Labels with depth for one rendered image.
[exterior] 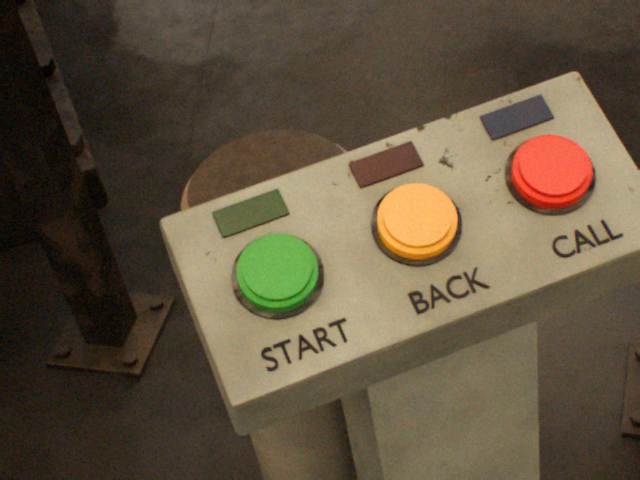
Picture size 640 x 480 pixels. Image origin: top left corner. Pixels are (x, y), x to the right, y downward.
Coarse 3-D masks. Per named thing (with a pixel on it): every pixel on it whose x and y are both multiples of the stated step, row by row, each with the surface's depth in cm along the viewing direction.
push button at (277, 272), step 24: (264, 240) 56; (288, 240) 56; (240, 264) 56; (264, 264) 56; (288, 264) 56; (312, 264) 56; (240, 288) 56; (264, 288) 55; (288, 288) 55; (312, 288) 55
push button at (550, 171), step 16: (528, 144) 59; (544, 144) 58; (560, 144) 58; (576, 144) 59; (528, 160) 58; (544, 160) 58; (560, 160) 58; (576, 160) 58; (512, 176) 58; (528, 176) 58; (544, 176) 58; (560, 176) 58; (576, 176) 58; (528, 192) 58; (544, 192) 57; (560, 192) 57; (576, 192) 58
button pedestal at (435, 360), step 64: (448, 128) 60; (576, 128) 60; (256, 192) 59; (320, 192) 59; (384, 192) 59; (448, 192) 58; (512, 192) 58; (192, 256) 57; (320, 256) 57; (384, 256) 57; (448, 256) 57; (512, 256) 57; (576, 256) 57; (256, 320) 55; (320, 320) 55; (384, 320) 55; (448, 320) 55; (512, 320) 59; (256, 384) 54; (320, 384) 55; (384, 384) 59; (448, 384) 61; (512, 384) 63; (384, 448) 63; (448, 448) 65; (512, 448) 67
